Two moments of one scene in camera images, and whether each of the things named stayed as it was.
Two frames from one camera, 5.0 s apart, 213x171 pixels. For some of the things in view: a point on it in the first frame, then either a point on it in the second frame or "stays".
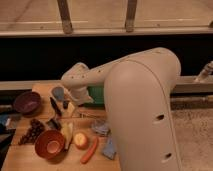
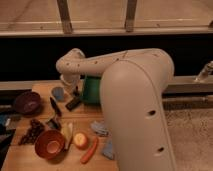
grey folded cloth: [101, 128] stays
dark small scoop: [53, 124] stays
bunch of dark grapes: [35, 129] stays
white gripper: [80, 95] → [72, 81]
